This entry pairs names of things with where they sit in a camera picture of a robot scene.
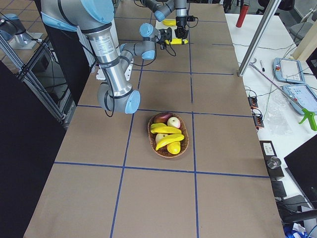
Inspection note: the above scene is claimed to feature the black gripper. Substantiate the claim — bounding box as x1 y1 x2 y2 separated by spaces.
163 27 181 43
175 15 189 39

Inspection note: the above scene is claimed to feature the yellow banana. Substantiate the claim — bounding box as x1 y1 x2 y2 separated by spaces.
150 123 182 134
162 19 176 26
165 38 188 45

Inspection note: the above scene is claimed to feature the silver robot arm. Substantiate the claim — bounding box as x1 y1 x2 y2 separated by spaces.
140 0 189 39
41 0 172 114

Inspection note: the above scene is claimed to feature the yellow banana in basket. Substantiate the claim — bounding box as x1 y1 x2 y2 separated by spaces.
150 123 182 134

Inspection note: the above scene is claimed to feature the yellow banana front basket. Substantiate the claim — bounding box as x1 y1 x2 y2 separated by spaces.
155 133 185 151

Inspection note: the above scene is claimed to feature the woven wicker basket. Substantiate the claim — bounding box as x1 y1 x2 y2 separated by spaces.
147 112 189 159

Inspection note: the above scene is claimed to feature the white bear tray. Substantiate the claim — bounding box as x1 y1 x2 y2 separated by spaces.
153 18 183 42

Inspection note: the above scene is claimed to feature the red cylinder bottle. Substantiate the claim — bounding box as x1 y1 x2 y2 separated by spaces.
236 3 250 28

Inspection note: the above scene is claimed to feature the black marker pen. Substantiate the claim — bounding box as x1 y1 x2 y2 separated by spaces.
260 60 265 72

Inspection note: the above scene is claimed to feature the dark purple mango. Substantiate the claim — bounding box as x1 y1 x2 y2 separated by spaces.
153 112 173 124

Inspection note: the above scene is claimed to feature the red green apple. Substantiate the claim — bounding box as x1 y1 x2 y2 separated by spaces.
167 117 181 128

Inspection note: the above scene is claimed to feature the upper blue teach pendant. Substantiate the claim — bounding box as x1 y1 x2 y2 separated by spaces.
273 58 305 84

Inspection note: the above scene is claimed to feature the blue teach pendant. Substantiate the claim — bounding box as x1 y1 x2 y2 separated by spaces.
273 58 305 84
282 84 317 114

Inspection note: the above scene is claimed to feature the black orange electronics module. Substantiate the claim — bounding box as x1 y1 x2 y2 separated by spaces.
246 89 264 130

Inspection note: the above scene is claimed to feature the yellow lemon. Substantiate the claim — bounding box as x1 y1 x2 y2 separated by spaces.
166 141 181 155

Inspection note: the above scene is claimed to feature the clear plastic bag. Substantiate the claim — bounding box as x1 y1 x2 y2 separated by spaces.
264 93 294 136

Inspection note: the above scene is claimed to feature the lower blue teach pendant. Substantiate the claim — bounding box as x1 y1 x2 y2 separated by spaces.
282 84 317 114

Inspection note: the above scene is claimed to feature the small metal cup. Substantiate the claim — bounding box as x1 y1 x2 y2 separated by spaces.
266 156 281 170

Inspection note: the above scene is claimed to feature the black power strip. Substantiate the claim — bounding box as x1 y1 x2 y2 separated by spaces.
260 140 284 180

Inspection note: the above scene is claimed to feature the aluminium frame post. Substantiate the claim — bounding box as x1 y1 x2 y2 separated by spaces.
237 0 281 77

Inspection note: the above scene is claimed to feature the green handled reacher grabber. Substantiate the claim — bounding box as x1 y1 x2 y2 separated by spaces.
249 61 317 131

